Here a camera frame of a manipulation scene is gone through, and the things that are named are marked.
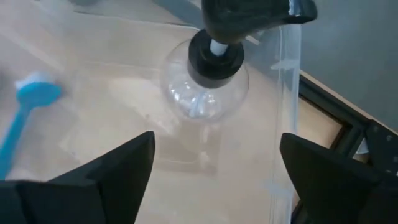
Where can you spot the clear soap pump bottle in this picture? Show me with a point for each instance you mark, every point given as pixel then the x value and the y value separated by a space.
pixel 214 67

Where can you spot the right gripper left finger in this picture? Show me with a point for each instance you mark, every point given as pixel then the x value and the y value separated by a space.
pixel 109 186

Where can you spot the clear plastic bin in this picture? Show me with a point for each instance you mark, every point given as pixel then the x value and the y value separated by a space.
pixel 287 93

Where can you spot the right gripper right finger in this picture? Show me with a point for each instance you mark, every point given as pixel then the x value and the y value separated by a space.
pixel 335 193

